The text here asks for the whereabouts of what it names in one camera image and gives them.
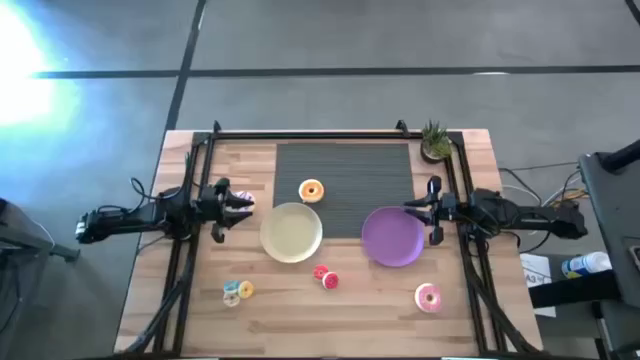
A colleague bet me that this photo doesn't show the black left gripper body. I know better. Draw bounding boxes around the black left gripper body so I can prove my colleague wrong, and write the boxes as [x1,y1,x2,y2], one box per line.
[196,176,239,245]

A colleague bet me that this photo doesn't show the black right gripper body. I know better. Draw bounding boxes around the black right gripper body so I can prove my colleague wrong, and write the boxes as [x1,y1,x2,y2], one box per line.
[423,174,459,247]

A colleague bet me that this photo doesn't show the large pink sprinkled donut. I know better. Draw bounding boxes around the large pink sprinkled donut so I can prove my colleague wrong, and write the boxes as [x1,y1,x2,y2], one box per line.
[414,282,443,314]

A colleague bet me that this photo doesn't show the purple round plate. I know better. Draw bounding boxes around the purple round plate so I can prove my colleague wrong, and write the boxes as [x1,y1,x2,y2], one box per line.
[360,206,426,268]

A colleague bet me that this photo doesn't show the cream round plate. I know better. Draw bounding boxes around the cream round plate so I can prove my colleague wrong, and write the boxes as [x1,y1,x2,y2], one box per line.
[259,201,324,264]

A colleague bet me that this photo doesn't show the spiky green potted plant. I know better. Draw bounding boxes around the spiky green potted plant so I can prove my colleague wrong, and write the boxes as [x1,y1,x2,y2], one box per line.
[419,119,454,164]

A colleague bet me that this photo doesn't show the dark grey ribbed mat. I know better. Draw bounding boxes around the dark grey ribbed mat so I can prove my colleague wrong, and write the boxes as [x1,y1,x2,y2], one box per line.
[273,143,416,240]

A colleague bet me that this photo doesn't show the orange glazed donut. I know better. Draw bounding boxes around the orange glazed donut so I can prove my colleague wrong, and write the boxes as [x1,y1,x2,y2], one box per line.
[298,178,326,204]

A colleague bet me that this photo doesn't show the white paper sheet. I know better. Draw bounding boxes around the white paper sheet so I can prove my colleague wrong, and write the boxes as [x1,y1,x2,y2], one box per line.
[519,253,558,319]

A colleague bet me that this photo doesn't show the white plastic bottle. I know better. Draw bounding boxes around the white plastic bottle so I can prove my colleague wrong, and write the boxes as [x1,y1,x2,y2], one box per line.
[560,251,613,280]

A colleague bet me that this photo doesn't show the black cart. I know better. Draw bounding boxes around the black cart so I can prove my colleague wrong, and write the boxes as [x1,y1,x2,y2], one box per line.
[528,139,640,360]

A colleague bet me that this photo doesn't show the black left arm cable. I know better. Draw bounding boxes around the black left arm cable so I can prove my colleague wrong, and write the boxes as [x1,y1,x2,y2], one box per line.
[129,175,174,202]

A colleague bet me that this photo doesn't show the loose floor cables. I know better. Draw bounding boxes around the loose floor cables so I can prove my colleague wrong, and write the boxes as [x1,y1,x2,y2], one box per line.
[498,161,592,212]

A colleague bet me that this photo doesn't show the black cable bundle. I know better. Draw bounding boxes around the black cable bundle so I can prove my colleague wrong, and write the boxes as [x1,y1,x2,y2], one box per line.
[462,234,542,356]
[124,234,201,356]

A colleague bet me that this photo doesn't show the black aluminium rig frame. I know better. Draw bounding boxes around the black aluminium rig frame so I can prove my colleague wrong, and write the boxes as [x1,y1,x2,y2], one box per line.
[149,119,532,357]

